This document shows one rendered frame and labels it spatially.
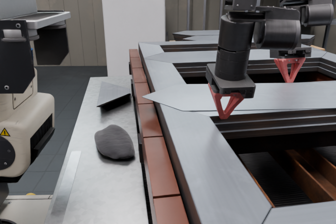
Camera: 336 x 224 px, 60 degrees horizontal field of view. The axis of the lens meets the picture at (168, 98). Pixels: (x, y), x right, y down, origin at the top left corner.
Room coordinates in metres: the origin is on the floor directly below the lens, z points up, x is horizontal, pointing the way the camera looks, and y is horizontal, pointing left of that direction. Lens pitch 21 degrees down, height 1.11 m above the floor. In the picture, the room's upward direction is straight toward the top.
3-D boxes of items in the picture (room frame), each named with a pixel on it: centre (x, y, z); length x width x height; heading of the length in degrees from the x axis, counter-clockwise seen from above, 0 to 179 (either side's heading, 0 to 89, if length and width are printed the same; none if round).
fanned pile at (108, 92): (1.14, 0.22, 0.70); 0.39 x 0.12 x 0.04; 9
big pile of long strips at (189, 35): (1.72, -0.43, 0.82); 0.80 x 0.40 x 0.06; 99
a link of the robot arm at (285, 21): (0.51, -0.16, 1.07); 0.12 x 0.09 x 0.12; 89
